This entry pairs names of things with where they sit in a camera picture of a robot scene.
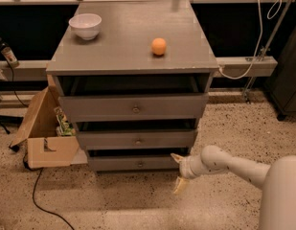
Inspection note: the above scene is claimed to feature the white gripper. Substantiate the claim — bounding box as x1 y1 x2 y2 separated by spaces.
171 153 202 195

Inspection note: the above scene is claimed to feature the grey bottom drawer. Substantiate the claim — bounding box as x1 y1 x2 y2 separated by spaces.
87 154 179 172

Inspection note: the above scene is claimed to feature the grey drawer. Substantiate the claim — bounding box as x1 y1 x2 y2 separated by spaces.
58 94 208 123
87 154 179 172
77 130 197 150

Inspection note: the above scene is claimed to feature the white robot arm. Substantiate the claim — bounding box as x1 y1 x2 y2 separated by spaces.
171 146 296 230

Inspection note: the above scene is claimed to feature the grey middle drawer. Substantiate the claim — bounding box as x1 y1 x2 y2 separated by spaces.
77 130 197 150

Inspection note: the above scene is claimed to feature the grey top drawer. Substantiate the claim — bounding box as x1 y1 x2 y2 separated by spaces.
58 94 208 123

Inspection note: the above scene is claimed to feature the grey drawer cabinet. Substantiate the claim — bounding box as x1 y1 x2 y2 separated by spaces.
47 1 218 159

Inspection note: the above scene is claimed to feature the open cardboard box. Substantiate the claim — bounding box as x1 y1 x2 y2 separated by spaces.
11 75 80 169

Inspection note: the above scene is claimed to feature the green packet in box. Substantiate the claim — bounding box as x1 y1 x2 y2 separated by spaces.
54 106 76 136

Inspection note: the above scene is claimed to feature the orange fruit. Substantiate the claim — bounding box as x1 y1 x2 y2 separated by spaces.
151 37 167 56

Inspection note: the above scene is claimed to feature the dark grey side cabinet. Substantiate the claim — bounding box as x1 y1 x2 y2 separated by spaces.
263 19 296 122

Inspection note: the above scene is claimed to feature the white ceramic bowl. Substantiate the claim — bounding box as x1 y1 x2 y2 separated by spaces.
69 13 102 40

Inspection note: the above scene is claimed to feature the small labelled bottle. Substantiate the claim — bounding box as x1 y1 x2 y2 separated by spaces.
0 37 19 68

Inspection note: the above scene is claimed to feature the black floor cable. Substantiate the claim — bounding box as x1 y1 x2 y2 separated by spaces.
8 144 76 230

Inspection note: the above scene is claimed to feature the white hanging cable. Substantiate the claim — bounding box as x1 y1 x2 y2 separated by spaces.
217 0 284 81

